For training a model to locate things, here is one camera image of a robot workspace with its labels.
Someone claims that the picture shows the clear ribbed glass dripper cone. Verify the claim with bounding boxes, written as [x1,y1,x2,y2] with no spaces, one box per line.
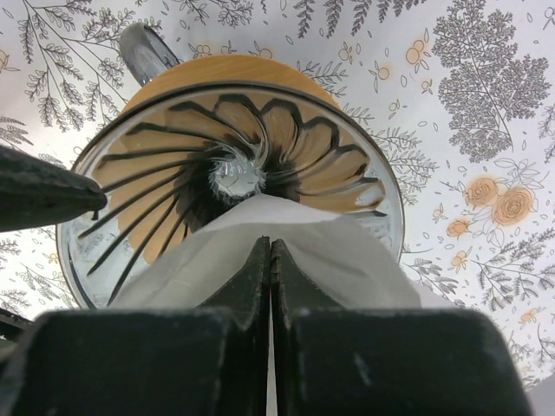
[56,81,405,309]

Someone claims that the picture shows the tan wooden dripper collar ring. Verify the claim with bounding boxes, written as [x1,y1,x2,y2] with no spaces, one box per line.
[114,54,343,265]

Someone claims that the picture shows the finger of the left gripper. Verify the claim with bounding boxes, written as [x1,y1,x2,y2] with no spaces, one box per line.
[1,146,108,232]

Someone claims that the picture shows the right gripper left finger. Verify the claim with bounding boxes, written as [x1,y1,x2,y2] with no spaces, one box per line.
[1,237,271,415]

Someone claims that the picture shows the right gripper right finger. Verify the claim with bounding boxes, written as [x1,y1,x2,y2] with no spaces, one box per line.
[271,240,532,415]

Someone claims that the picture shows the cream paper coffee filter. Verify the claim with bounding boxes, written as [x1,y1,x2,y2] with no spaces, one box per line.
[111,195,451,309]

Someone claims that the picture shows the floral patterned table mat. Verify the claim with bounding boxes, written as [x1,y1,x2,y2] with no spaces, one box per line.
[1,1,554,388]

